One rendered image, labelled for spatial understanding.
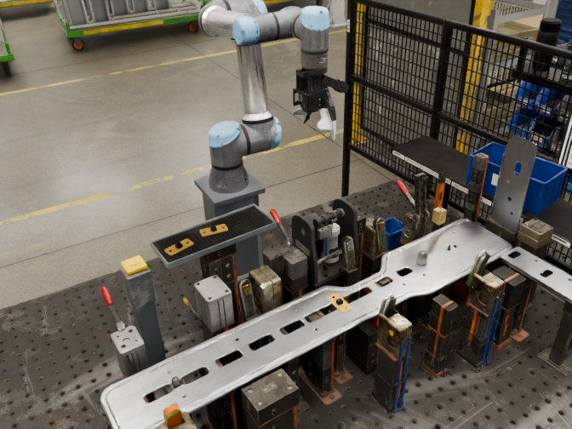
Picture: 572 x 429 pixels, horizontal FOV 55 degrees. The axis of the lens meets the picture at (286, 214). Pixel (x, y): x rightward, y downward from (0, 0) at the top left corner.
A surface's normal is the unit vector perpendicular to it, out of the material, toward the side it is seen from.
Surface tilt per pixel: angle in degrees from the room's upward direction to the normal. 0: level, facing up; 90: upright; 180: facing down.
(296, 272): 90
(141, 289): 90
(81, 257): 0
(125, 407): 0
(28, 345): 0
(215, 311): 90
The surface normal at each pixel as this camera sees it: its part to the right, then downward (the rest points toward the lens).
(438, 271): -0.03, -0.84
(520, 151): -0.83, 0.32
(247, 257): 0.49, 0.46
